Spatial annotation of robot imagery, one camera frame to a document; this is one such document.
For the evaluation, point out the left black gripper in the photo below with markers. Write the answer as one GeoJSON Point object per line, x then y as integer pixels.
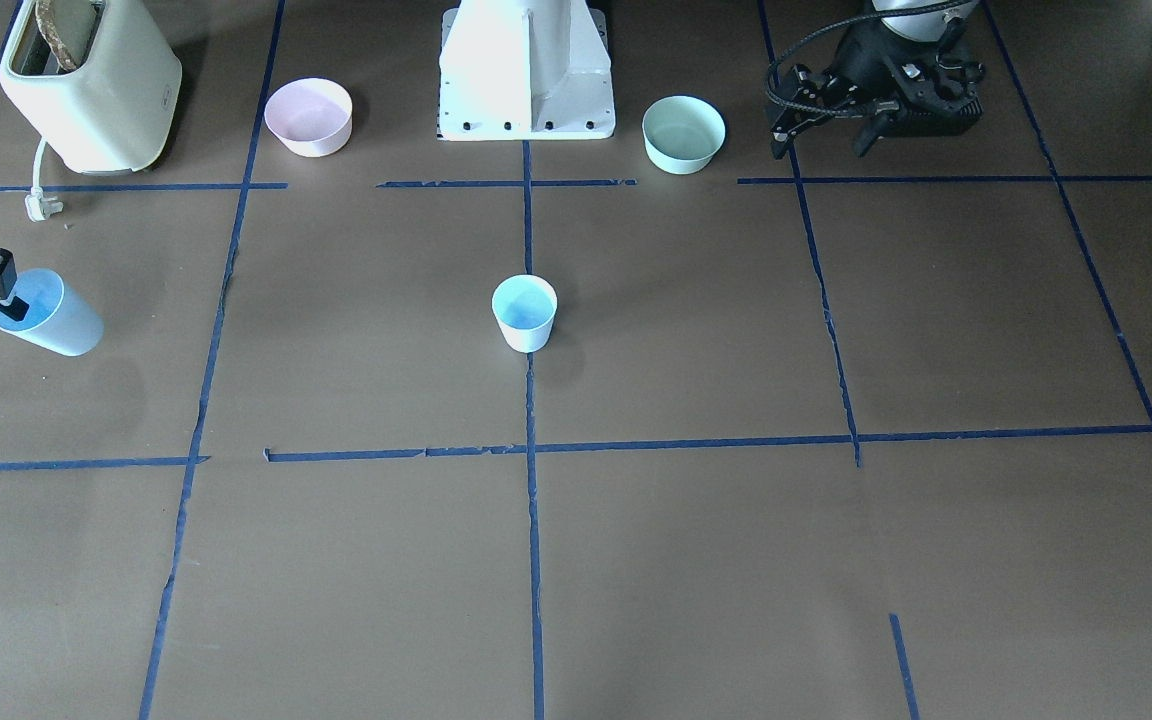
{"type": "Point", "coordinates": [862, 62]}

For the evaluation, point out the light blue cup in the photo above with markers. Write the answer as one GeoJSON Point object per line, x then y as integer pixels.
{"type": "Point", "coordinates": [57, 316]}
{"type": "Point", "coordinates": [524, 307]}

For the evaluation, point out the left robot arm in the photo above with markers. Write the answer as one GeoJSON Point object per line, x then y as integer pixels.
{"type": "Point", "coordinates": [797, 73]}

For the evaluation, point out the white power plug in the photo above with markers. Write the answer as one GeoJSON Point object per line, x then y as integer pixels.
{"type": "Point", "coordinates": [39, 205]}

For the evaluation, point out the green bowl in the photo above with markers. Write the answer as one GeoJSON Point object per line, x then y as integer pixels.
{"type": "Point", "coordinates": [682, 133]}

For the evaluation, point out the cream toaster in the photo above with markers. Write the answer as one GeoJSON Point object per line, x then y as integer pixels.
{"type": "Point", "coordinates": [114, 114]}

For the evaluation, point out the toast slice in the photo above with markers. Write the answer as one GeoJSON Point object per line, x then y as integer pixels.
{"type": "Point", "coordinates": [68, 28]}

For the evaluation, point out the pink bowl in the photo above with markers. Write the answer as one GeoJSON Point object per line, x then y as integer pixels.
{"type": "Point", "coordinates": [312, 116]}

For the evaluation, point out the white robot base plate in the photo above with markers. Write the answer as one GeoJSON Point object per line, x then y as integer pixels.
{"type": "Point", "coordinates": [525, 71]}

